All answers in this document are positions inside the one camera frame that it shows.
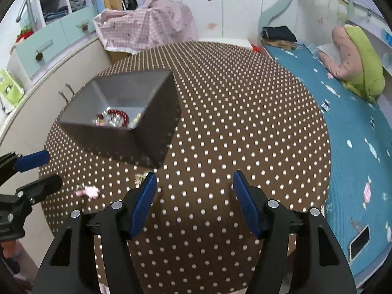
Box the pink checkered cloth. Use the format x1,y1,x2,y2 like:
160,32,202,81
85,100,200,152
93,0,199,56

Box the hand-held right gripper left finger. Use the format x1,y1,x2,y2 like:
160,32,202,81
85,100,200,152
32,171,158,294

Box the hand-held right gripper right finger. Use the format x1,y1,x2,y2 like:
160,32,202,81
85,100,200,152
233,170,357,294

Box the pink and green plush pillow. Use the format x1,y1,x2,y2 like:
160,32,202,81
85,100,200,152
318,24,386,103

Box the teal printed bed blanket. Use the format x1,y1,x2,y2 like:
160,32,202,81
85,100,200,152
265,41,392,270

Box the large teal drawer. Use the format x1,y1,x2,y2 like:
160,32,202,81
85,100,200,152
15,21,66,78

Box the white side table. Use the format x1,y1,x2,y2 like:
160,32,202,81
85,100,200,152
199,38,250,48

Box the tan folded cloth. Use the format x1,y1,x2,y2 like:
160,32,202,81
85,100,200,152
263,39,296,50

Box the red bead bracelet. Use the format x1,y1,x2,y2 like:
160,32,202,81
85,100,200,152
106,109,131,128

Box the cardboard box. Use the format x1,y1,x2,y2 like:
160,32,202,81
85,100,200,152
107,50,132,65

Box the beige cabinet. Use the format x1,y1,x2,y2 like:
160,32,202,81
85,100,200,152
0,35,112,160

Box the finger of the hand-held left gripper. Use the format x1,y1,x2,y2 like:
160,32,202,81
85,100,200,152
0,174,63,204
0,151,51,186

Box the red plush toy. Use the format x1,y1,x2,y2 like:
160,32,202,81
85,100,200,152
16,26,34,42

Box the grey metal box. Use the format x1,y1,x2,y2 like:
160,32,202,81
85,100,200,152
58,69,181,169

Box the black smartphone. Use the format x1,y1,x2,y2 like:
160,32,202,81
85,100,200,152
349,225,371,261

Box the folded blue jeans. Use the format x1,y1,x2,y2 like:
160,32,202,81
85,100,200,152
43,6,68,22

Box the green paper bag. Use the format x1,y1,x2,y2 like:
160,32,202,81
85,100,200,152
0,69,25,108

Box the folded dark clothes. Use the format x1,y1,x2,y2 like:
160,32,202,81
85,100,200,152
262,26,297,42

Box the teal curved bed frame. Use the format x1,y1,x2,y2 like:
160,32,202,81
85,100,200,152
257,0,294,46

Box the pink white charm pendant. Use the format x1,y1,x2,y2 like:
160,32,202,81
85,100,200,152
75,185,101,199

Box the folded grey jeans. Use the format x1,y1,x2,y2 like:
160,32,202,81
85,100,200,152
68,0,86,13

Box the silver charm bracelet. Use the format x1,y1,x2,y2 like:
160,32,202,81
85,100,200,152
94,110,123,127

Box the round brown polka-dot table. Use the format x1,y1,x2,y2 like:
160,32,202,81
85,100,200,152
38,40,332,294

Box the small teal drawer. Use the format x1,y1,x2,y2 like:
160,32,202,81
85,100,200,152
60,6,98,42

